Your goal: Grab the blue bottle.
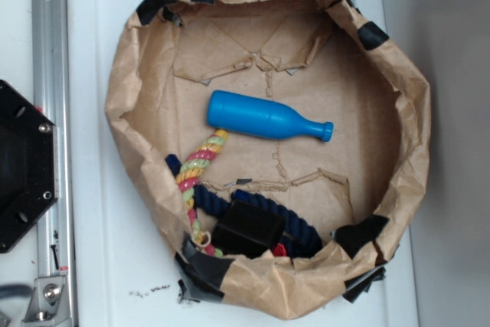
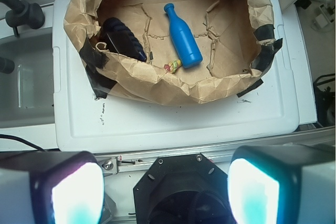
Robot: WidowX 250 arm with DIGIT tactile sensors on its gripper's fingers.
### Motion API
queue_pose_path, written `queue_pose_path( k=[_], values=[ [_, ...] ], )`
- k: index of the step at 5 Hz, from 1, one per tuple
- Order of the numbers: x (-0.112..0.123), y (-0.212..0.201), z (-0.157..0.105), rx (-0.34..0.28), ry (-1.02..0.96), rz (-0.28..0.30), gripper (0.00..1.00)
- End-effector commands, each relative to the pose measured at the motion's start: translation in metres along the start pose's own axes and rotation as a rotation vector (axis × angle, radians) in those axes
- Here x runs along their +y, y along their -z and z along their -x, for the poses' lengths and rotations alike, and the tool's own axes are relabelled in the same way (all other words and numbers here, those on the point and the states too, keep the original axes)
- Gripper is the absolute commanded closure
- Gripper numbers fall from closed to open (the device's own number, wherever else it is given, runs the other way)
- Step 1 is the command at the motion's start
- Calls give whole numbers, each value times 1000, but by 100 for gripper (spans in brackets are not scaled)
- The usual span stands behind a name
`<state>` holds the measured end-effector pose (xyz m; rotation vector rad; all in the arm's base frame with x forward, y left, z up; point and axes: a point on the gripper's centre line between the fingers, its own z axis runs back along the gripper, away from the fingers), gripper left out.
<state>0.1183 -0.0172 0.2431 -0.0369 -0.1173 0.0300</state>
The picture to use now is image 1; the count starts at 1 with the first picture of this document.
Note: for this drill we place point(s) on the black box object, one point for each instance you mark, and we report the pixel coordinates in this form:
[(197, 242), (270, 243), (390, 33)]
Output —
[(248, 230)]

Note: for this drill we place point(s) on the aluminium frame rail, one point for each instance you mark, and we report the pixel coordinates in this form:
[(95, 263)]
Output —
[(56, 249)]

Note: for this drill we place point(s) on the small red object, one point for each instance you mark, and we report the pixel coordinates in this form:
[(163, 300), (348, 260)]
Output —
[(280, 250)]

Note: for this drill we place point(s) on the brown paper-lined bin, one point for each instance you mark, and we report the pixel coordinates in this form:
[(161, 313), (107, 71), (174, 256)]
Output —
[(324, 59)]

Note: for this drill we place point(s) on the metal corner bracket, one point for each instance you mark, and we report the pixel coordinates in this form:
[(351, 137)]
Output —
[(49, 305)]

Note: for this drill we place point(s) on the blue plastic bottle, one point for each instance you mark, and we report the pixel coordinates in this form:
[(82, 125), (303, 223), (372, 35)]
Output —
[(263, 118)]

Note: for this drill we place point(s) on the white tray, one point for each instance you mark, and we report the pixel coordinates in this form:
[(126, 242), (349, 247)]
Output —
[(125, 273)]

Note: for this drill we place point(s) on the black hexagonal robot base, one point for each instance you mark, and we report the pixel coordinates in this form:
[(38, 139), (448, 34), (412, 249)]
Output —
[(27, 166)]

